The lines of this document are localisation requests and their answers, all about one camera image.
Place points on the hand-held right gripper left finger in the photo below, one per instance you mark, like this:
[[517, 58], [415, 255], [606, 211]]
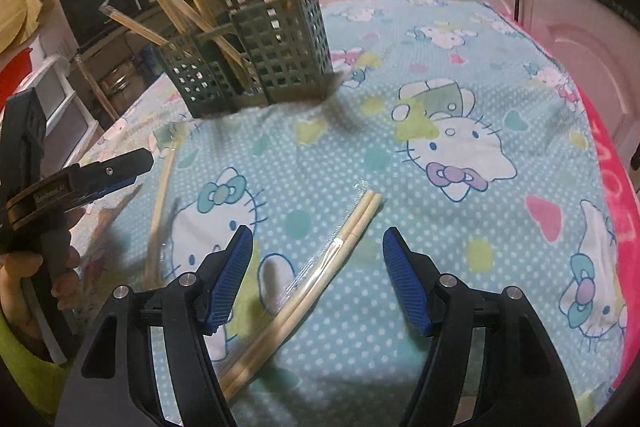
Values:
[[227, 282]]

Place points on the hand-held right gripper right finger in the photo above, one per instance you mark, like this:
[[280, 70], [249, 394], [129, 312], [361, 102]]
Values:
[[407, 282]]

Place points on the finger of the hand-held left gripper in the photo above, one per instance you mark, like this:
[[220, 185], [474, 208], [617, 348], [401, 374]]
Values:
[[112, 188], [115, 167]]

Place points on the green perforated utensil holder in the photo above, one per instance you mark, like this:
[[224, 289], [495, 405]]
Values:
[[280, 52]]

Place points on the person's left forearm green sleeve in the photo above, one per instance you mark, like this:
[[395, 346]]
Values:
[[25, 382]]

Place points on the person's left hand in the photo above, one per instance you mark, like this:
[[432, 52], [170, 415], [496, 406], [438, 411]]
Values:
[[67, 282]]

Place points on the white plastic drawer cabinet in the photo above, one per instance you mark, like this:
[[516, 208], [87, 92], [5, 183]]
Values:
[[55, 107]]

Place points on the red plastic basin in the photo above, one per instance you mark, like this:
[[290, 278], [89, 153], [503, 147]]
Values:
[[14, 77]]

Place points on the steel pot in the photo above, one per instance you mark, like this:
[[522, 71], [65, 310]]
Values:
[[117, 78]]

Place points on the large round wooden board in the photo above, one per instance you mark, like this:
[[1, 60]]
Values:
[[15, 14]]

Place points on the blue cartoon cat printed blanket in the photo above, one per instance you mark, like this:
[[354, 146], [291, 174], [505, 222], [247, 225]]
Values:
[[425, 132]]

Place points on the black microwave oven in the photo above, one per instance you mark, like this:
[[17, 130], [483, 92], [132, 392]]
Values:
[[100, 7]]

